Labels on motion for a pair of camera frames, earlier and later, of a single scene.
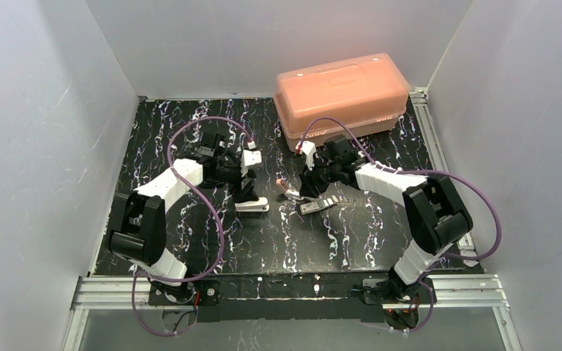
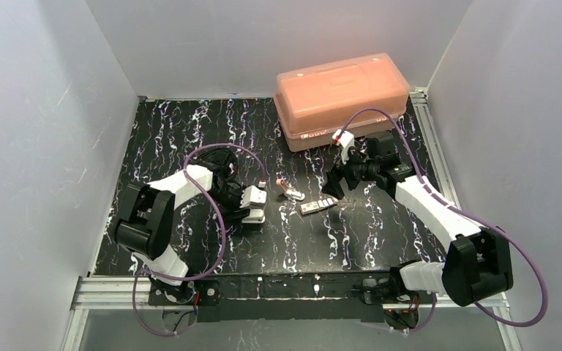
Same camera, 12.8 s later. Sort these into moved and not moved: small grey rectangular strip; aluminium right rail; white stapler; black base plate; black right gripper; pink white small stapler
Moved: black right gripper; white stapler
Not moved: small grey rectangular strip; aluminium right rail; black base plate; pink white small stapler
